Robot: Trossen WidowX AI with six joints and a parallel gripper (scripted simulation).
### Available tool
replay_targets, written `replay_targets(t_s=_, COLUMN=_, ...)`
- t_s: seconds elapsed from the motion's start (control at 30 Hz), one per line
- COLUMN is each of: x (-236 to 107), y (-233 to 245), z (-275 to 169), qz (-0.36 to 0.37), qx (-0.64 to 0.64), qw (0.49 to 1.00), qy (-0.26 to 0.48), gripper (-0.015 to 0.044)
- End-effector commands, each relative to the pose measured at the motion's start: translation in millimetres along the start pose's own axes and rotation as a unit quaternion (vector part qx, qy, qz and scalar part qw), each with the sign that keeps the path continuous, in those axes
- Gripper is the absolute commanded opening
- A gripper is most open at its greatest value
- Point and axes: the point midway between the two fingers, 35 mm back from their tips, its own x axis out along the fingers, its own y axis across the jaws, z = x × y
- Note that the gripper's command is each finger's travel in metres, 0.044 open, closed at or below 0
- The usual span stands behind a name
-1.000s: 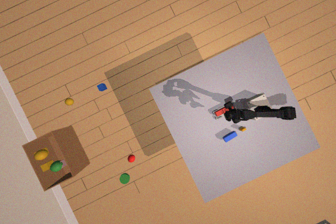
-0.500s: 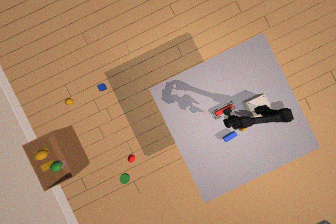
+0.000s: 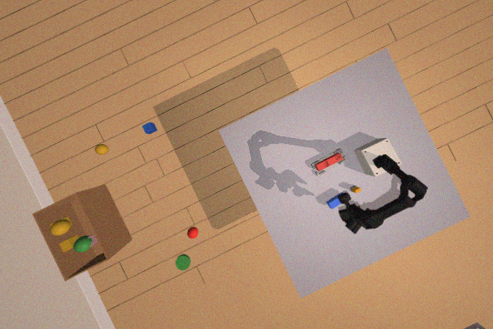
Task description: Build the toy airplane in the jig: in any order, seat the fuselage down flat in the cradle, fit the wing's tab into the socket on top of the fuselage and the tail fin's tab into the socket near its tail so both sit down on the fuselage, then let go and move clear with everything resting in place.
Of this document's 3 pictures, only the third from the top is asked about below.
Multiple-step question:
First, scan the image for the red rectangular bar with two sockets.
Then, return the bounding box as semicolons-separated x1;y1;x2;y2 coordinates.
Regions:
315;153;343;171

